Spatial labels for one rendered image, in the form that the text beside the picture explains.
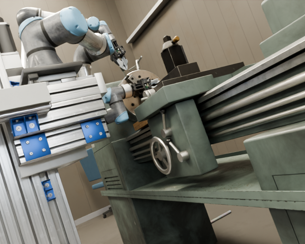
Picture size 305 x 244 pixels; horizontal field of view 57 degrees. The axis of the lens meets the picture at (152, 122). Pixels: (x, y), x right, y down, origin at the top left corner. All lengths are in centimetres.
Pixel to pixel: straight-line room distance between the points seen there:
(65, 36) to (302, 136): 91
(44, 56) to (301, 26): 88
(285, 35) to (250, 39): 299
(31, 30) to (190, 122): 72
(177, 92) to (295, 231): 53
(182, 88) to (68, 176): 399
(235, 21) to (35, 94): 326
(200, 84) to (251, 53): 283
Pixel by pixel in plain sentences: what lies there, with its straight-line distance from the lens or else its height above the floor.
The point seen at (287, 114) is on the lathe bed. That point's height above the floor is 71.
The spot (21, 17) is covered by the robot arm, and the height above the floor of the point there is 172.
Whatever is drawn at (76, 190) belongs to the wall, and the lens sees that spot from 483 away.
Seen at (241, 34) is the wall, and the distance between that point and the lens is 389.
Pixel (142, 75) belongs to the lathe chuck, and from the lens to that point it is 180.
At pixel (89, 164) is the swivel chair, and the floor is 83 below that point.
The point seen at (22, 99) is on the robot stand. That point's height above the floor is 103.
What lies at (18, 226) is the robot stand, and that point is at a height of 63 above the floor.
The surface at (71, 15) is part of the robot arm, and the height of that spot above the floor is 133.
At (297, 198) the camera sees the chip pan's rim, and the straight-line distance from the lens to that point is 66.
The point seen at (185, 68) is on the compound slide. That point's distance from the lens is 117.
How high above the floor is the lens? 74
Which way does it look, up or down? 5 degrees up
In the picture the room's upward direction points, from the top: 20 degrees counter-clockwise
